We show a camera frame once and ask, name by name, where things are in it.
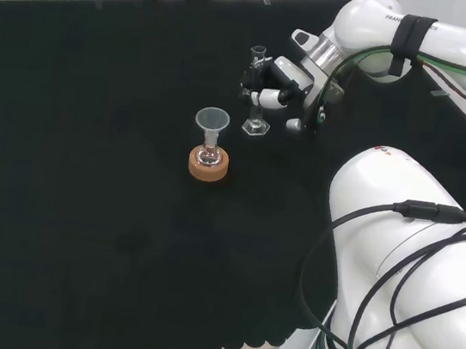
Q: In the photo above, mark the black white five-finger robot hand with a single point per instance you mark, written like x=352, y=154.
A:
x=292, y=74

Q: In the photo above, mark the clear glass graduated cylinder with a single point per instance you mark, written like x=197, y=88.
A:
x=255, y=126

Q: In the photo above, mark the clear plastic funnel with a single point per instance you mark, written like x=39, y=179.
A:
x=212, y=119

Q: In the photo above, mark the clear round-bottom flask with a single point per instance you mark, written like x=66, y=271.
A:
x=208, y=157

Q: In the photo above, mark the black table cloth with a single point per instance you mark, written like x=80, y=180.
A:
x=87, y=162

